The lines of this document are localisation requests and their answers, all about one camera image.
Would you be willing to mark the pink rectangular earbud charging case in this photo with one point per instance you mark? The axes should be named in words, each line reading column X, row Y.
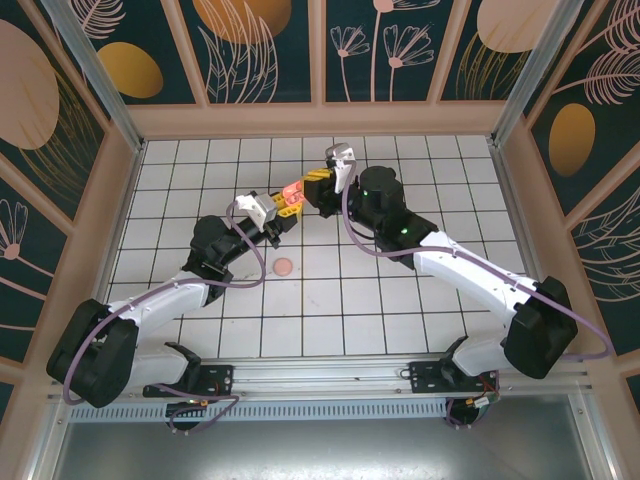
column 293, row 192

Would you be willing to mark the pink round earbud charging case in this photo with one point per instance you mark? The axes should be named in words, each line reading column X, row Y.
column 283, row 266

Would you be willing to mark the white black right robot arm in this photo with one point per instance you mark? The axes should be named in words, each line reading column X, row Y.
column 465, row 270

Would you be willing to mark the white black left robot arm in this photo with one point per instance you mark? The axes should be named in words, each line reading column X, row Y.
column 160, row 310

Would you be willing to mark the grey metal panel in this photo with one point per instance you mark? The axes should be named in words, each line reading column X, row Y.
column 320, row 450

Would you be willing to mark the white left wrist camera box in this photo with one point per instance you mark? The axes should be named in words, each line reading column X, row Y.
column 257, row 207

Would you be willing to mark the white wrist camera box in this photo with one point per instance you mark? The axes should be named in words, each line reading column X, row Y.
column 341, row 155
column 257, row 207

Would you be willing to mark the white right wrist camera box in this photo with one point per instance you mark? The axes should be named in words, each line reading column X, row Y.
column 341, row 155

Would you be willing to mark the aluminium table side rail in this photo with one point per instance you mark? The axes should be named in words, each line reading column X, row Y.
column 511, row 200
column 125, row 200

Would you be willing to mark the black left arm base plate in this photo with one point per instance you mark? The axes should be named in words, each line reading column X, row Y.
column 215, row 380

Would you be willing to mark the aluminium mounting rail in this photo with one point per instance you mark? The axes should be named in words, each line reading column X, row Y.
column 320, row 372

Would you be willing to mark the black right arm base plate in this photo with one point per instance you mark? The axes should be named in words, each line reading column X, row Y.
column 425, row 380

